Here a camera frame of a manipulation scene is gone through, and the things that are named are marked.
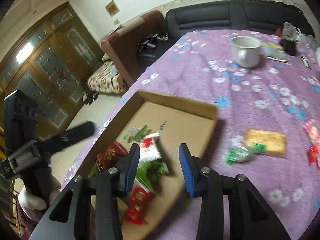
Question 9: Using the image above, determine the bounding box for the wooden glass door wardrobe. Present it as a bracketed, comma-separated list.
[0, 1, 105, 140]

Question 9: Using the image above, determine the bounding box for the brown armchair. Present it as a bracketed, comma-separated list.
[100, 10, 165, 88]

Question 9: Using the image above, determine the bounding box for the yellow wall sticker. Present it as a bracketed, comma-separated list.
[105, 0, 120, 15]

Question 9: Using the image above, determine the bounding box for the white red snack packet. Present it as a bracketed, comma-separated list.
[139, 132, 162, 164]

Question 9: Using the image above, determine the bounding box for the large green pea packet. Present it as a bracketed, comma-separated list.
[88, 164, 103, 178]

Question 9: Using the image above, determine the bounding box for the beige biscuit packet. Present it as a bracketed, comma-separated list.
[244, 129, 287, 157]

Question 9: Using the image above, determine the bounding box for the red candy packet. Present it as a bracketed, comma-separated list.
[307, 145, 320, 168]

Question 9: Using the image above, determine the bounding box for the black leather sofa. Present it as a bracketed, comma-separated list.
[136, 0, 315, 60]

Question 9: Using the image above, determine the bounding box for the pile of black devices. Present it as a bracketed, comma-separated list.
[137, 33, 168, 53]

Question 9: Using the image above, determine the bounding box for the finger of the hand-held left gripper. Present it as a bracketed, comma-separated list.
[37, 121, 96, 153]

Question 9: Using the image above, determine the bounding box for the green booklet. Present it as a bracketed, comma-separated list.
[262, 42, 290, 62]

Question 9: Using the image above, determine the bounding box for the dark red snack packet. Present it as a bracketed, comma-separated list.
[96, 140, 128, 174]

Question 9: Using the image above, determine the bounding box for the cardboard box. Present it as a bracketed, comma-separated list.
[61, 89, 219, 240]

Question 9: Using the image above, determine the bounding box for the white cup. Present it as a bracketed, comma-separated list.
[230, 36, 263, 68]

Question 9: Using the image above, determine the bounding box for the patterned seat cushion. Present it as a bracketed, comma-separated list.
[86, 55, 127, 94]

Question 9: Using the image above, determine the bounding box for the person's left hand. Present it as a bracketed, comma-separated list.
[19, 175, 62, 210]

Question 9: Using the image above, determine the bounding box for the pink snack packet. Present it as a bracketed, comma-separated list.
[302, 119, 320, 147]

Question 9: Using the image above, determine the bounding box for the clear green candy wrapper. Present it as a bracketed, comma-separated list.
[123, 125, 150, 141]
[225, 142, 267, 166]

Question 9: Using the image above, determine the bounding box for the dark cloth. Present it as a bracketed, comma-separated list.
[244, 0, 303, 13]

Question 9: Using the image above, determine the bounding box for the long red snack packet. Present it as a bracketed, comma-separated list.
[124, 185, 153, 225]

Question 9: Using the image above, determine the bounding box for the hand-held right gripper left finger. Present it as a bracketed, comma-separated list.
[29, 143, 140, 240]

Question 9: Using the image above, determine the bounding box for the purple floral tablecloth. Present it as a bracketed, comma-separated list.
[60, 29, 320, 240]

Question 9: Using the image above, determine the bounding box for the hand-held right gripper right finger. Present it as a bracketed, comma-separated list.
[178, 143, 292, 240]

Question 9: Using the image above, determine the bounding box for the small black device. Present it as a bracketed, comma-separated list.
[279, 22, 299, 56]

